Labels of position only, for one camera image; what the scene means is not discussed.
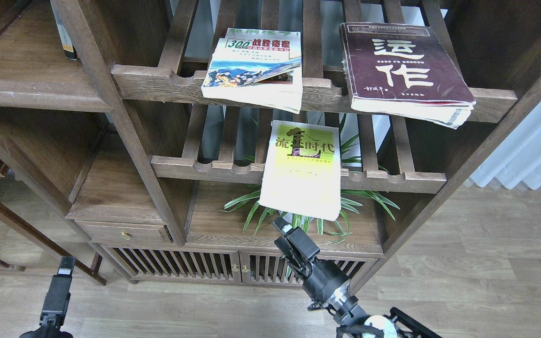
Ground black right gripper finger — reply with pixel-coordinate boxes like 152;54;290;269
273;217;320;275

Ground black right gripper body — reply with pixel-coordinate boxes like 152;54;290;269
299;259;352;306

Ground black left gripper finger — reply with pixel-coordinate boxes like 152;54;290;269
41;256;77;320

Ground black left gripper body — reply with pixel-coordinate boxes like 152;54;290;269
19;315;73;338

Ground yellow green book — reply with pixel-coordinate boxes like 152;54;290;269
259;120;341;221

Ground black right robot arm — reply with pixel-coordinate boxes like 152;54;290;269
273;217;439;338

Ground upright book on shelf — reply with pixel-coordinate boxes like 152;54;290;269
51;0;78;61

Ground green spider plant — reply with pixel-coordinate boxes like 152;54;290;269
223;137;397;242

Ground brass drawer knob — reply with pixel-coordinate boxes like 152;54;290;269
120;231;131;240

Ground white blue 300 book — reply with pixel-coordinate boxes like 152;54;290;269
201;28;303;114

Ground maroon book white characters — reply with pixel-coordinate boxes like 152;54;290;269
340;22;475;129

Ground dark wooden bookshelf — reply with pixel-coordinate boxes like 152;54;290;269
0;0;541;290

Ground white curtain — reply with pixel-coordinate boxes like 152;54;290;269
469;102;541;190

